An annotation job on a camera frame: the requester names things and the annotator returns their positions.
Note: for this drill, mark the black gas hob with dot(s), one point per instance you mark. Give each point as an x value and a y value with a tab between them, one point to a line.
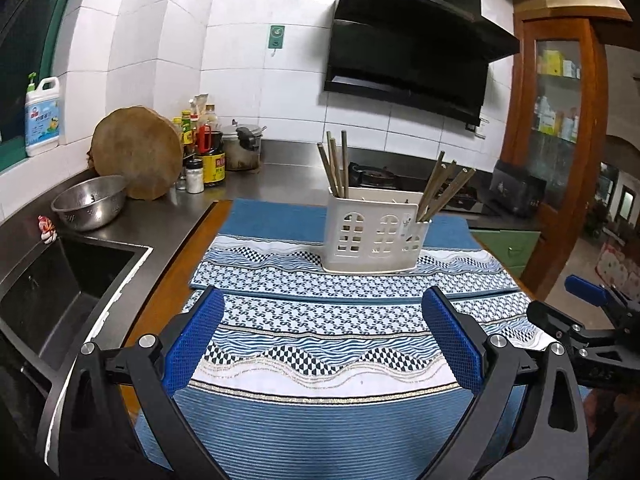
375	176

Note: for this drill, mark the metal colander bowl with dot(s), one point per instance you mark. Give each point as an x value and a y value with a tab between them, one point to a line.
90	202

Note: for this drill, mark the green window frame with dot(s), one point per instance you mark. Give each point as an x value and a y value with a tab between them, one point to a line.
50	50

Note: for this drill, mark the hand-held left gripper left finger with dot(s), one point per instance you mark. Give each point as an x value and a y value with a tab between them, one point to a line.
195	340

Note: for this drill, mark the white detergent bottle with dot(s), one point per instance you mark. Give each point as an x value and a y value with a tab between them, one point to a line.
42	120

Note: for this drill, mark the white plastic chopstick holder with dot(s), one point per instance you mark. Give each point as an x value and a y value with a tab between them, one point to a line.
375	255

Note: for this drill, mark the red white scrubber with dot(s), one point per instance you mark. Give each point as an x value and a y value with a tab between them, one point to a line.
47	227

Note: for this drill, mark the green yellow sauce bottle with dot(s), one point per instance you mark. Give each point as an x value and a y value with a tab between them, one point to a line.
189	132

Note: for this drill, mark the white shaker bottle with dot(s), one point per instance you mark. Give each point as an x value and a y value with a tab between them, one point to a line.
194	177

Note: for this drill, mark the steel pressure cooker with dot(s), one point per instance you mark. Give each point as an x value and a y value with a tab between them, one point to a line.
242	152

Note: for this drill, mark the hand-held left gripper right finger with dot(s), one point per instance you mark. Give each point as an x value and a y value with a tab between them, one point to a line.
452	340

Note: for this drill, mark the green drawer cabinet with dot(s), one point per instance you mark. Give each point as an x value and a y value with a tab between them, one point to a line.
507	252

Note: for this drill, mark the wooden glass-door cabinet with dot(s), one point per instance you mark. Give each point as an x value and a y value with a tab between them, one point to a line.
520	170

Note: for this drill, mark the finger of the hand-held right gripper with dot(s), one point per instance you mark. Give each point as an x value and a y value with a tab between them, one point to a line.
550	316
585	289

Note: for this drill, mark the blue patterned table mat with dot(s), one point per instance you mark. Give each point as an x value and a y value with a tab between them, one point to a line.
320	410
280	270

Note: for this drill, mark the black countertop appliance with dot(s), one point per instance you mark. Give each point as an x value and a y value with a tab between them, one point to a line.
517	189

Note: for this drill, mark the green wall hook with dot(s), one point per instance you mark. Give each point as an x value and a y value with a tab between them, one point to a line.
276	37

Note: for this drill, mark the white wall socket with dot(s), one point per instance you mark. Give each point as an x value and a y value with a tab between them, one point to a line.
477	127

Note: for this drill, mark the bunch of bamboo chopsticks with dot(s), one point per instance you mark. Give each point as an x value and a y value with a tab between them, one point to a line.
345	160

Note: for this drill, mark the steel kitchen sink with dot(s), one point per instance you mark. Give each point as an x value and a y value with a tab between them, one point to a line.
55	285

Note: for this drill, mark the round wooden cutting board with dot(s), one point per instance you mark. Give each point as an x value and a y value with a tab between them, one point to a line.
137	152

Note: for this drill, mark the dark soy sauce bottle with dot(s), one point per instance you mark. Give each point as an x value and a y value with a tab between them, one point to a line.
215	160

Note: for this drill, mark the seasoning bag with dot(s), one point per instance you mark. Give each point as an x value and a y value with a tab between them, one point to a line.
200	105

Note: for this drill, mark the black range hood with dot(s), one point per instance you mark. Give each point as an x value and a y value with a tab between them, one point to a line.
415	45

